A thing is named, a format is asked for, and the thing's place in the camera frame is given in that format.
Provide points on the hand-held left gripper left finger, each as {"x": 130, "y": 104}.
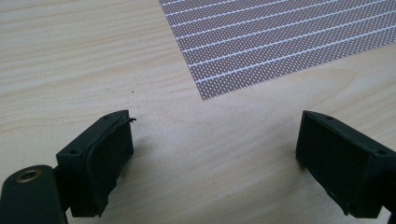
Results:
{"x": 93, "y": 158}

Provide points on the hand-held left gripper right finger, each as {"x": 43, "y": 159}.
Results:
{"x": 339, "y": 158}

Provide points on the brown striped woven placemat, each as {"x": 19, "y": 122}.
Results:
{"x": 274, "y": 40}

